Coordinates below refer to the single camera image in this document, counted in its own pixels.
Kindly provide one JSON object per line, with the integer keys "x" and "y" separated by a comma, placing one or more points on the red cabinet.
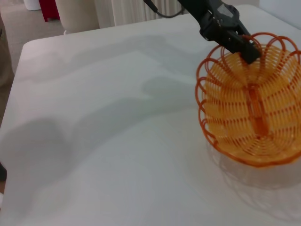
{"x": 50, "y": 9}

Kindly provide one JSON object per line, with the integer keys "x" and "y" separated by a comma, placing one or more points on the white round bin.
{"x": 31, "y": 4}

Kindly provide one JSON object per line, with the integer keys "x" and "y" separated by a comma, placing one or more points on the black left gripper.
{"x": 211, "y": 21}

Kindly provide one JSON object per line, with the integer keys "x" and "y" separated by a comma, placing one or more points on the beige tall floor vase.
{"x": 77, "y": 14}

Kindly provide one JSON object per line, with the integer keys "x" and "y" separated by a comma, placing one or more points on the white pleated curtain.
{"x": 131, "y": 11}

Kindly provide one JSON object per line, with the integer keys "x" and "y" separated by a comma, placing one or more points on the orange woven plastic basket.
{"x": 235, "y": 106}

